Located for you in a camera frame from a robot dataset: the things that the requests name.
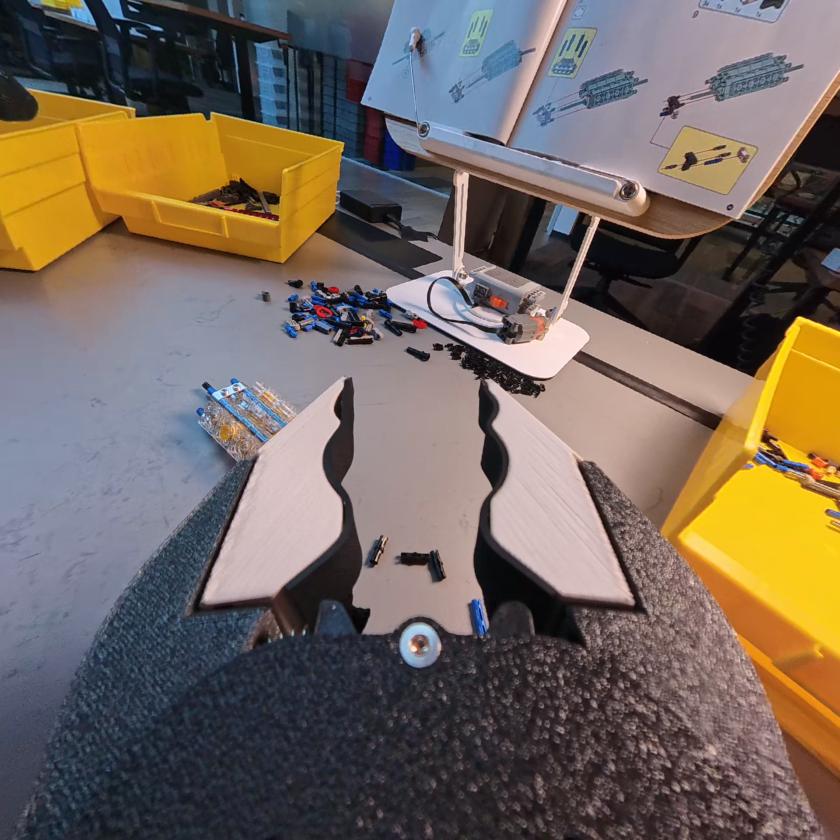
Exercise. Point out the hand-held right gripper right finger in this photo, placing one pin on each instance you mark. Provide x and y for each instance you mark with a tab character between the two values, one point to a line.
558	525

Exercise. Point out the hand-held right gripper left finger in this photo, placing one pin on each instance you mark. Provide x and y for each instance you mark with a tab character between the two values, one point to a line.
282	525

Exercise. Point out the yellow plastic bin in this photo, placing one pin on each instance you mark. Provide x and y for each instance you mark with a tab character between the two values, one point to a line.
761	551
158	158
40	184

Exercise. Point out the small black peg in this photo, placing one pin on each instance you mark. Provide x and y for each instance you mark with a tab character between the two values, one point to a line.
411	558
436	566
377	550

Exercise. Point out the transparent brick engine model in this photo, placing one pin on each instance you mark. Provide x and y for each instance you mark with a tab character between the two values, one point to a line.
243	414

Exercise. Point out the small blue peg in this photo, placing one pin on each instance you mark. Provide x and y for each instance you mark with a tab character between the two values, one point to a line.
478	617

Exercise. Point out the pile of black red parts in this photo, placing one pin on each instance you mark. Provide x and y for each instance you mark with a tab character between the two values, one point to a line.
236	200

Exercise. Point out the pile of blue black pegs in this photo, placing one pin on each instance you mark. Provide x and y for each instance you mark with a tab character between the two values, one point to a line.
801	466

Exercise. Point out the grey desk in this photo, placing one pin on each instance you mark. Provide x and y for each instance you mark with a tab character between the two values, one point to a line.
118	394

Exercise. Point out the heap of black pins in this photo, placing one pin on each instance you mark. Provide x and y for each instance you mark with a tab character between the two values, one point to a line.
492	368

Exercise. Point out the white book stand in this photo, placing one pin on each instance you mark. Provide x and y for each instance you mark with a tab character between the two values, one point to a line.
565	348

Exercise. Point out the small grey motor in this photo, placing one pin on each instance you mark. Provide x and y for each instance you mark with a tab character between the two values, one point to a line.
525	328

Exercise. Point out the single black connector pin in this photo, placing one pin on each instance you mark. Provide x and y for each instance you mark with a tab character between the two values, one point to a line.
418	353

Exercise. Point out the pile of mixed brick parts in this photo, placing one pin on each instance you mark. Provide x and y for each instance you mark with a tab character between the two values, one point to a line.
344	313

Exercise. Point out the grey battery box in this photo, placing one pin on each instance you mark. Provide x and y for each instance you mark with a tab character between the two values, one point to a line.
505	282

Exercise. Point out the blue and red crates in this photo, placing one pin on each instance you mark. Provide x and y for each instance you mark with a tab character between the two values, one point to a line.
282	92

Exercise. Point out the black office chair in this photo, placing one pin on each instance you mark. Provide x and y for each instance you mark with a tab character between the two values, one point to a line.
643	250

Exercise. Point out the black power adapter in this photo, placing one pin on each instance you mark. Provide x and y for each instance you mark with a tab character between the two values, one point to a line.
372	205

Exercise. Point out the instruction booklet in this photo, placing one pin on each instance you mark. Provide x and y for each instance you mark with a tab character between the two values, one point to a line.
630	79

